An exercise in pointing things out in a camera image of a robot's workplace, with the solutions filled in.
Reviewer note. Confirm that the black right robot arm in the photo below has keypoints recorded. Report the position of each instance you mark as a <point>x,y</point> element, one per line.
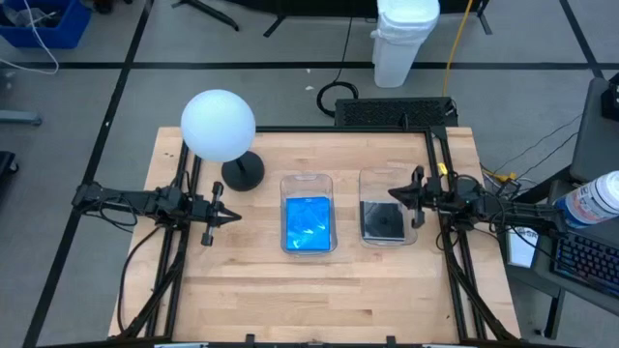
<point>498,208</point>

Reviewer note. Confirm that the dark grey side table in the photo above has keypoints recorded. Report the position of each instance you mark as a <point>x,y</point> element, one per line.
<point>595,145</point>

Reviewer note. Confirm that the white printed sheet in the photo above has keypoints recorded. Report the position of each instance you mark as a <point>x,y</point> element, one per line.
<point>522,249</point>

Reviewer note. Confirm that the blue jewel case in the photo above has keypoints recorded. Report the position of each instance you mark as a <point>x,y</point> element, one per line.
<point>308,224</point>

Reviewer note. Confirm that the clear grey jewel case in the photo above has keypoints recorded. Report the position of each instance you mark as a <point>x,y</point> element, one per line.
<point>382,222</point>

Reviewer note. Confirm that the grey metal bar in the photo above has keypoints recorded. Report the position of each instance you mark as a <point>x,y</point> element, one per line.
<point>19,118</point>

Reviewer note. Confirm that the white wipes canister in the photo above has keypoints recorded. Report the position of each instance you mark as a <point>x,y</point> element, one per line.
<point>592,200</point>

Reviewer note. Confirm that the black chair part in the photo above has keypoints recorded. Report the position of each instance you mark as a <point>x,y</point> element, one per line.
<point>7,163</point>

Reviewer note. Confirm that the white globe lamp black base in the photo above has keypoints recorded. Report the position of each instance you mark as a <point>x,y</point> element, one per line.
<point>217,125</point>

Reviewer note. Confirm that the clear plastic bin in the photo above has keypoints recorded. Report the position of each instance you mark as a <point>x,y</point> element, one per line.
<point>307,186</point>
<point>382,183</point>

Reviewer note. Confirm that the black device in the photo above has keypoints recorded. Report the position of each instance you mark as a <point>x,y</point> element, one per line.
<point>611,101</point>

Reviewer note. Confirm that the black frame bracket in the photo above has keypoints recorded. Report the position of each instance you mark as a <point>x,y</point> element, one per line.
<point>250,339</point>
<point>392,339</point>

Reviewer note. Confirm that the grey computer desk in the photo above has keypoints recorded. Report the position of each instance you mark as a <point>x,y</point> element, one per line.
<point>544,270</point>

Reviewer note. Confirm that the yellow tag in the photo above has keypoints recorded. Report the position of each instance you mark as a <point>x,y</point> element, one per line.
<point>441,168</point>

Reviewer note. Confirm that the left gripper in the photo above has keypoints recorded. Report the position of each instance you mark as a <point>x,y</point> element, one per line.
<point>208,212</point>

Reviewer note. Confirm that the black perforated computer case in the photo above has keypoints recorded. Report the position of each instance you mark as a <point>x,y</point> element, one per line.
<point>394,112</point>

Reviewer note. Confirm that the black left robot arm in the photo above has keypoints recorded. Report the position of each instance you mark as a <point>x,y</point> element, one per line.
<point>130,200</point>

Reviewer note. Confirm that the white trash bin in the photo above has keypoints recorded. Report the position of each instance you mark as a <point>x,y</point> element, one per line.
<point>403,38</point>

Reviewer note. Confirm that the black backlit keyboard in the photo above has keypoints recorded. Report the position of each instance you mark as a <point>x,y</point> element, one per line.
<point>585,261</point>

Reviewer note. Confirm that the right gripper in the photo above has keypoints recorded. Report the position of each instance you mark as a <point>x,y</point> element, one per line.
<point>428,198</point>

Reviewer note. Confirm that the blue plastic crate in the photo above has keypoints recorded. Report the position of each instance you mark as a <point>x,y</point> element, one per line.
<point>58,29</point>

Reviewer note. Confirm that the black stand leg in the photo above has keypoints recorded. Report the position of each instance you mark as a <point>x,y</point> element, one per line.
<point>278,26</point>
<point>213,14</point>
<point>485,21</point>

